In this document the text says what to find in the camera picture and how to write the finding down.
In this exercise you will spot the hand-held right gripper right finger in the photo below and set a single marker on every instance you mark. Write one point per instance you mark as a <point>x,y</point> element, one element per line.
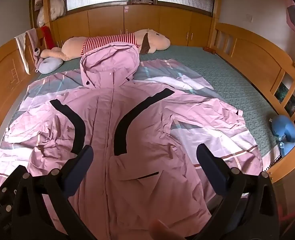
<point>208,163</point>

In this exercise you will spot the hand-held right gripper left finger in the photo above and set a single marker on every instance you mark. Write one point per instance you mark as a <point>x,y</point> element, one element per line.
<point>81,161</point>

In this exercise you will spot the pink hooded jacket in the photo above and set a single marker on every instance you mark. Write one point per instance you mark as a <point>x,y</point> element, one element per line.
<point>137,110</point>

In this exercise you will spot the blue neck pillow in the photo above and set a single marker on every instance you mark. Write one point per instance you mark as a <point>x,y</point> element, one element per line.
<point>285,130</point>

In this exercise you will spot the green bed mat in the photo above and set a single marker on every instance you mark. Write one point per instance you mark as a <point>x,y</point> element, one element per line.
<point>237,80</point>

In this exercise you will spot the wooden headboard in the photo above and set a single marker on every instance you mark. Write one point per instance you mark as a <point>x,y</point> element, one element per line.
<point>2,75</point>

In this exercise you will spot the light blue pillow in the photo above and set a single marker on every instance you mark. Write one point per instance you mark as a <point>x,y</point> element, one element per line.
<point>50,65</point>

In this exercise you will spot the plaid bed sheet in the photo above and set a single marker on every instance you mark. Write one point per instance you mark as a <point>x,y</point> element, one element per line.
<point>162,72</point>

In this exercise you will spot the purple plush toy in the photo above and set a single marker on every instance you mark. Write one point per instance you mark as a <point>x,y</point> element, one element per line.
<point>37,53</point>

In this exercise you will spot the wooden footboard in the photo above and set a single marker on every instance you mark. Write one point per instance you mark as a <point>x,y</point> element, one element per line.
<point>252,55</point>

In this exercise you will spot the white towel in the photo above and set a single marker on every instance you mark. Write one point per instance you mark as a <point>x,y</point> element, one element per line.
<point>21,47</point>

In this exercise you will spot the red cloth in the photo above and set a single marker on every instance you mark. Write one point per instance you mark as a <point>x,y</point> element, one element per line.
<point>47,36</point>

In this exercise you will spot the pink towel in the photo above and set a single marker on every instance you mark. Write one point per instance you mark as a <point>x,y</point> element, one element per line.
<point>32,36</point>

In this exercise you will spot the wooden wall cabinets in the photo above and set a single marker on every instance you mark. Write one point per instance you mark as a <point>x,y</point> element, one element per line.
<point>107,22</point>

